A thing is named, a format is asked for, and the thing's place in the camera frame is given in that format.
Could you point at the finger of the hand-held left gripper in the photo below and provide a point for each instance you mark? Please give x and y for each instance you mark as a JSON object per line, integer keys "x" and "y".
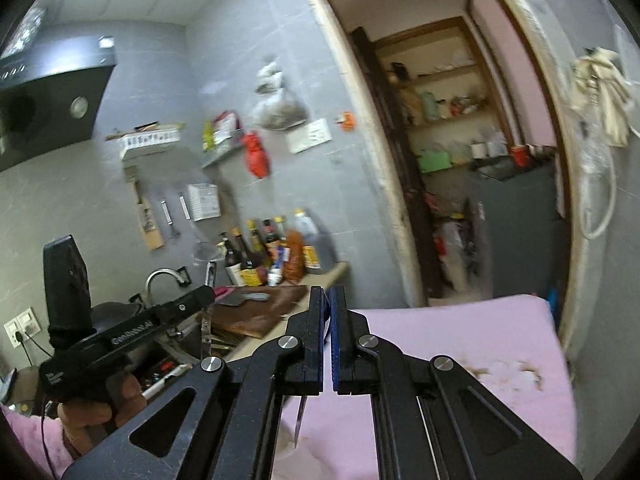
{"x": 315, "y": 335}
{"x": 185, "y": 305}

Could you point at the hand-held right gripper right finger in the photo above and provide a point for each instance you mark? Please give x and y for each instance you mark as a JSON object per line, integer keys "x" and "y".
{"x": 340, "y": 340}

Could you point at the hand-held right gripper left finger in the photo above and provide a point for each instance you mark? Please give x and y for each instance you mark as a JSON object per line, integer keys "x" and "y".
{"x": 315, "y": 335}

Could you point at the person's left forearm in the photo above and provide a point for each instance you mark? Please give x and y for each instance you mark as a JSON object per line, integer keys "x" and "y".
{"x": 30, "y": 445}

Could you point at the person's left hand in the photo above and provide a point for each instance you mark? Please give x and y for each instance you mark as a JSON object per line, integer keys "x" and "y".
{"x": 85, "y": 422}

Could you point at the metal faucet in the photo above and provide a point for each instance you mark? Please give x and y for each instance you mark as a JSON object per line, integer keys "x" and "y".
{"x": 160, "y": 276}

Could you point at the wooden cutting board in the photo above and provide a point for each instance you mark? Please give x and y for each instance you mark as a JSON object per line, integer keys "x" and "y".
{"x": 270, "y": 310}

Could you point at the cleaver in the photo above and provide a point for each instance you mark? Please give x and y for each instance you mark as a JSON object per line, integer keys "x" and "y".
{"x": 245, "y": 298}

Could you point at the dark pump sauce bottle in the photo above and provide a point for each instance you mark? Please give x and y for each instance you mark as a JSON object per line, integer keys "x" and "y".
{"x": 230, "y": 260}

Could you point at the beige kitchen counter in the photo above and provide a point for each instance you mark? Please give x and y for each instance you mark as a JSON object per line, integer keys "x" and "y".
{"x": 330, "y": 272}

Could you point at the induction cooker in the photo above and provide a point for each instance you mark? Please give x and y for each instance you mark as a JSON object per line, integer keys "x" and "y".
{"x": 165, "y": 375}

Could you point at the dark sauce bottle yellow label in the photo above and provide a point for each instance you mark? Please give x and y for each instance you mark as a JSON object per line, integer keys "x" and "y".
{"x": 246, "y": 265}

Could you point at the white socket with plug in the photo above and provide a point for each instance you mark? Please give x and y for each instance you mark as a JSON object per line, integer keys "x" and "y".
{"x": 22, "y": 325}

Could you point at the orange seasoning packet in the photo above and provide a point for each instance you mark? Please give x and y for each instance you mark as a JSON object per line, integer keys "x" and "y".
{"x": 295, "y": 255}

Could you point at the large oil jug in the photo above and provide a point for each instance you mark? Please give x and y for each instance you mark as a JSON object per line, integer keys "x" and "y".
{"x": 315, "y": 250}

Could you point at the hanging metal utensil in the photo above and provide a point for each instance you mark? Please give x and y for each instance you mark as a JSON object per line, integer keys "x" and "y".
{"x": 166, "y": 217}

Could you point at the hanging wooden board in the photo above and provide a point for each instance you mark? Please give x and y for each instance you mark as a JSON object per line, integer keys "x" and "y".
{"x": 147, "y": 220}

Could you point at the white box grater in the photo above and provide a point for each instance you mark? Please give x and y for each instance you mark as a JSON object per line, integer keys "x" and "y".
{"x": 204, "y": 202}

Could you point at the black cap sauce bottle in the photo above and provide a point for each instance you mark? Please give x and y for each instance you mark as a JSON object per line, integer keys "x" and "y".
{"x": 271, "y": 235}

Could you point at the pink floral tablecloth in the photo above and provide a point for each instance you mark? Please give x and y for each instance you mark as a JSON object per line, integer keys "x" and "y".
{"x": 450, "y": 340}

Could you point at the yellow cap clear bottle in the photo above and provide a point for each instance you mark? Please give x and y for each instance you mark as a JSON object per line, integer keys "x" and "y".
{"x": 281, "y": 227}

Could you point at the red plastic bag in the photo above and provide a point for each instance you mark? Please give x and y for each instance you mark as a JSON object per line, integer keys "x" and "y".
{"x": 256, "y": 157}

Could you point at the green snack packet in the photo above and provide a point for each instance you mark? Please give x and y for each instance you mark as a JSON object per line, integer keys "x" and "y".
{"x": 208, "y": 135}

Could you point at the red snack packet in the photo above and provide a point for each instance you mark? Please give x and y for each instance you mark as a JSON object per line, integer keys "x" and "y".
{"x": 226, "y": 127}

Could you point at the green box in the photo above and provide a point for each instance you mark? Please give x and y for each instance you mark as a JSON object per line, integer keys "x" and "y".
{"x": 434, "y": 161}

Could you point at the grey cabinet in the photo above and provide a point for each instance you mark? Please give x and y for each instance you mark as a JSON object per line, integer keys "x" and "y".
{"x": 515, "y": 230}

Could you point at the hanging bag of dried goods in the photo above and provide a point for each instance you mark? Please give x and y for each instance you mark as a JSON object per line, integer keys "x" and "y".
{"x": 277, "y": 110}

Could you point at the wooden shelf unit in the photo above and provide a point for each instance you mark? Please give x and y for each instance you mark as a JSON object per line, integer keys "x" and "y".
{"x": 435, "y": 125}

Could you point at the black range hood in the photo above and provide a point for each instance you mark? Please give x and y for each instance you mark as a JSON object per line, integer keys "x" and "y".
{"x": 50, "y": 105}

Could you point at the teal jar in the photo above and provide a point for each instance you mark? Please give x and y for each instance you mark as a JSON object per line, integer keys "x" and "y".
{"x": 430, "y": 106}

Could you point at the red cup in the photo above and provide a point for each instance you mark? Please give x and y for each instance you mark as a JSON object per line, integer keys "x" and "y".
{"x": 519, "y": 156}

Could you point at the metal bowl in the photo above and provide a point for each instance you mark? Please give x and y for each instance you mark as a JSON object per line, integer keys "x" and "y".
{"x": 541, "y": 151}

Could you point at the cream rubber gloves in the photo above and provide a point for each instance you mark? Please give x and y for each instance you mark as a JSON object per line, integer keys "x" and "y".
{"x": 600, "y": 95}

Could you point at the white wall basket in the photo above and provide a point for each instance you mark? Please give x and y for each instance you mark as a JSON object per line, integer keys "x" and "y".
{"x": 150, "y": 141}

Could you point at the wooden door frame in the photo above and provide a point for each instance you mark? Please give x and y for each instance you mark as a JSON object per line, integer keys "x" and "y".
{"x": 360, "y": 160}

